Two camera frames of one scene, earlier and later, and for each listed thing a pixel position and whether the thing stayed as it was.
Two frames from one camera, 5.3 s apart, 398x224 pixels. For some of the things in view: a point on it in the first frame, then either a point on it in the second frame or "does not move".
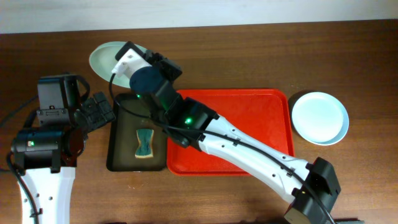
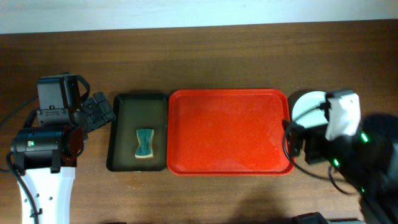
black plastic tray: (131, 112) does not move
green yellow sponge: (144, 150) does not move
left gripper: (94, 109) does not move
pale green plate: (102, 60) → (305, 110)
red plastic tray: (265, 116) does not move
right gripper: (168, 68) → (298, 140)
